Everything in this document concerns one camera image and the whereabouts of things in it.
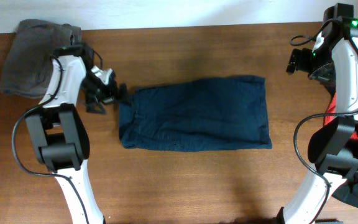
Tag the dark blue shorts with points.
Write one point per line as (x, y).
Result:
(210, 114)

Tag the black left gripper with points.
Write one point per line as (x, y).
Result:
(111, 95)

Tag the folded grey shorts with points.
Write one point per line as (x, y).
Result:
(28, 68)

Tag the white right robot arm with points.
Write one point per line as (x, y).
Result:
(332, 154)

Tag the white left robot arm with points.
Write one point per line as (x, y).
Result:
(58, 136)

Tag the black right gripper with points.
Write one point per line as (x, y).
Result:
(302, 65)

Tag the red mesh garment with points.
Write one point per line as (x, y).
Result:
(332, 109)

